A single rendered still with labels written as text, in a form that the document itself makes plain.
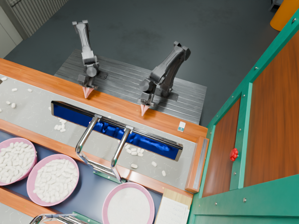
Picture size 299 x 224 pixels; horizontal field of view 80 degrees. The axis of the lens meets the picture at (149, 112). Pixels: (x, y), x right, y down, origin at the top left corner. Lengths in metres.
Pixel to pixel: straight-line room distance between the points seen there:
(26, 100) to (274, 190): 1.42
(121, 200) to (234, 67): 2.33
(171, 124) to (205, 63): 1.68
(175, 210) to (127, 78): 0.99
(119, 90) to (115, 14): 2.19
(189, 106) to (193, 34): 1.92
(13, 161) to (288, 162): 1.29
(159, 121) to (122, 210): 0.55
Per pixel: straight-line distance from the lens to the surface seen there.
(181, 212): 1.05
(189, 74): 2.52
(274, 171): 0.51
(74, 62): 1.70
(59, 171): 1.19
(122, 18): 3.35
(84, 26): 1.29
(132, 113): 1.20
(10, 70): 1.70
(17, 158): 1.31
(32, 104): 1.46
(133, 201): 1.08
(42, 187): 1.21
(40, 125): 1.34
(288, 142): 0.50
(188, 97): 1.43
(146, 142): 0.77
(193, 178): 1.00
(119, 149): 0.73
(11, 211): 1.25
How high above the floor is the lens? 1.81
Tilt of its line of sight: 60 degrees down
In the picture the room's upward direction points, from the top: 6 degrees clockwise
